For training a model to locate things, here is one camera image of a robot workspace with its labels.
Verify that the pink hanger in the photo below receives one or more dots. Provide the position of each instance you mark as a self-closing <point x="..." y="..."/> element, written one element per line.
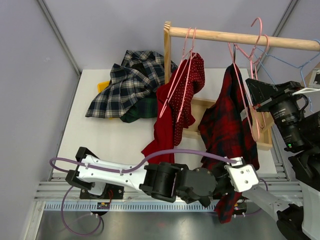
<point x="254" y="124"/>
<point x="254" y="60"/>
<point x="177" y="77"/>
<point x="188" y="64"/>

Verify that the light blue wire hanger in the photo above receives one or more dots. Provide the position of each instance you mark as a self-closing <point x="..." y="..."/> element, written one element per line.
<point x="281" y="65"/>

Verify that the green plaid skirt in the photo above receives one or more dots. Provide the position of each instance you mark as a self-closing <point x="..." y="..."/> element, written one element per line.
<point x="145" y="108"/>

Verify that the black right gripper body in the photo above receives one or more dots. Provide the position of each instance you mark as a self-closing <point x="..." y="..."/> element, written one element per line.
<point x="284" y="106"/>

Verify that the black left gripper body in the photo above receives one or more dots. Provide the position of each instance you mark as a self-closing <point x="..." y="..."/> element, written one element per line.
<point x="221" y="174"/>

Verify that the red black plaid skirt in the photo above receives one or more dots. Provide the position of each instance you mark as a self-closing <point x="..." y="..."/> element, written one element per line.
<point x="222" y="128"/>

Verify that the plain red skirt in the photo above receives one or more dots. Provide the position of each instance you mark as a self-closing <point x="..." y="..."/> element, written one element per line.
<point x="163" y="128"/>

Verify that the aluminium mounting rail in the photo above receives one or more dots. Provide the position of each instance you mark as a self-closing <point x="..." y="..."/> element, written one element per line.
<point x="51" y="193"/>

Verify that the navy white plaid skirt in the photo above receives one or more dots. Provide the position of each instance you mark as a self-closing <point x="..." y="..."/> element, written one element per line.
<point x="139" y="74"/>

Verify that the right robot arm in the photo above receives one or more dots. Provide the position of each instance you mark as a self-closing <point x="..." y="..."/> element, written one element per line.
<point x="302" y="138"/>

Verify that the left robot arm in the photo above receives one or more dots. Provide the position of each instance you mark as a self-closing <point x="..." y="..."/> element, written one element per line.
<point x="164" y="181"/>

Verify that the red polka dot skirt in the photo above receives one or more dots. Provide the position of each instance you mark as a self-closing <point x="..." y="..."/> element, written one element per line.
<point x="196" y="82"/>

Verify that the yellow plastic tray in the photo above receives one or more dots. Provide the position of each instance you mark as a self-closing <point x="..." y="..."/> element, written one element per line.
<point x="102" y="85"/>

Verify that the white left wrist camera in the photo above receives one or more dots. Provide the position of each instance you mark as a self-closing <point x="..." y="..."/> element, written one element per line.
<point x="242" y="176"/>

